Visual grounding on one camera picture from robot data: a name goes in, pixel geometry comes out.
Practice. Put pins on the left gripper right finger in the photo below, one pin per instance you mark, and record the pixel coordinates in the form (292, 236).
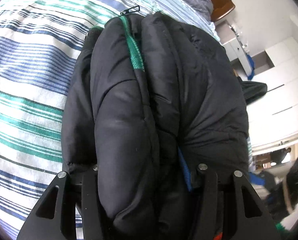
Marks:
(220, 202)

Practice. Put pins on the dark jacket on chair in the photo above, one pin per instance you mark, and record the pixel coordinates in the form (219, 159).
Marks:
(252, 90)

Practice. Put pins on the blue cloth on desk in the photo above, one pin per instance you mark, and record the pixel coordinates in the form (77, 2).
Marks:
(251, 63)

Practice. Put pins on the white desk with drawers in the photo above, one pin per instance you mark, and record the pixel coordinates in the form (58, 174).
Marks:
(231, 41)

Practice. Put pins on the wooden headboard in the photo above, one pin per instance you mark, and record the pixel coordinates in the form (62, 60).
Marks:
(221, 9)

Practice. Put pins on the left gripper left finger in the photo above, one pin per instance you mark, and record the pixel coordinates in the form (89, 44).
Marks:
(53, 216)

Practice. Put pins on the black puffer jacket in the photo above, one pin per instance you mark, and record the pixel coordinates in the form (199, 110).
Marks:
(150, 99)

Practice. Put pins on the striped bed duvet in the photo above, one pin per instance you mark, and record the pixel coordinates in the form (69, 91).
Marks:
(40, 41)

